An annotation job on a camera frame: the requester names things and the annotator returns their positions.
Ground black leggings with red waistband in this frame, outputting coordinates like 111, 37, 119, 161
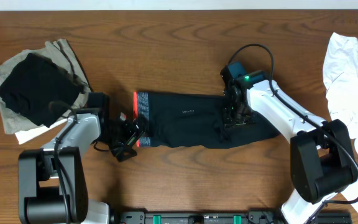
133, 91, 280, 149

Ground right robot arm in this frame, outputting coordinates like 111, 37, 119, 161
224, 75, 358, 223

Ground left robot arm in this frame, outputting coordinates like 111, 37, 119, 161
18, 113, 145, 224

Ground folded white garment under pile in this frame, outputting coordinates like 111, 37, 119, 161
0, 97, 67, 144

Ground folded black garment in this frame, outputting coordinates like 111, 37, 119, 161
0, 53, 84, 127

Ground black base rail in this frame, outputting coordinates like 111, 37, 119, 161
116, 210, 352, 224

